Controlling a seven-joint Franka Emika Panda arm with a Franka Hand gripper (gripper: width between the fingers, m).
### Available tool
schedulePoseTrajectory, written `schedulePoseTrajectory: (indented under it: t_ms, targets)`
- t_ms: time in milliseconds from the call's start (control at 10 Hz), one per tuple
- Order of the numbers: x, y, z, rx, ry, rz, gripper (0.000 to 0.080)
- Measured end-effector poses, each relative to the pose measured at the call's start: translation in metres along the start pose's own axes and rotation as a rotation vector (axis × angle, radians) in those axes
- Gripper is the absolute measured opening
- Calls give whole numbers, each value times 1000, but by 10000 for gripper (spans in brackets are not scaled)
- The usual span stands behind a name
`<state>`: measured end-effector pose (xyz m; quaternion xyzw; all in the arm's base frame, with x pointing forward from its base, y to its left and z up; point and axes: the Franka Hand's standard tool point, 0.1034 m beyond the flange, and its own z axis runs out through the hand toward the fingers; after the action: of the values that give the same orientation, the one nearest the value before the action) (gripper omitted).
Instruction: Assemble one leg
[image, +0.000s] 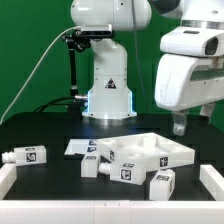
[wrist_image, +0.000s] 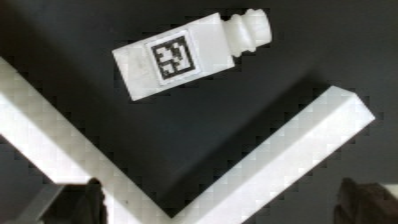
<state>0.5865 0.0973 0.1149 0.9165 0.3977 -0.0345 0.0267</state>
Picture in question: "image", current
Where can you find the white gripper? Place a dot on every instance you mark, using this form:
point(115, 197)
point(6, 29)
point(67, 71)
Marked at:
point(189, 73)

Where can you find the white square table top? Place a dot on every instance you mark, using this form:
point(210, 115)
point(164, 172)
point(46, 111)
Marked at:
point(151, 150)

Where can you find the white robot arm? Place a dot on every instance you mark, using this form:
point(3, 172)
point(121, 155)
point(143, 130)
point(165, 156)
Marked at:
point(109, 100)

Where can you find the white right fence block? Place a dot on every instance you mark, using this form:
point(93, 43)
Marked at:
point(213, 181)

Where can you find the white fence block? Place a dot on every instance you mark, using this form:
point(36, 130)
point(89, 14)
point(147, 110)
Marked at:
point(8, 176)
point(213, 181)

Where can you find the white sheet with tags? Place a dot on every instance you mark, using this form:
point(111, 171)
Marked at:
point(81, 147)

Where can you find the white left fence block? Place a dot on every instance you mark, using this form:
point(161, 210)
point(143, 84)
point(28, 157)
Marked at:
point(8, 176)

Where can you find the grey camera on stand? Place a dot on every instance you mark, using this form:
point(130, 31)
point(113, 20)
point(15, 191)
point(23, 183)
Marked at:
point(96, 30)

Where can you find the black camera stand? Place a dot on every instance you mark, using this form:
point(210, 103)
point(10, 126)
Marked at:
point(74, 44)

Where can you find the white front fence wall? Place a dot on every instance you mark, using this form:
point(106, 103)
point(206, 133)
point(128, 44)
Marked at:
point(111, 212)

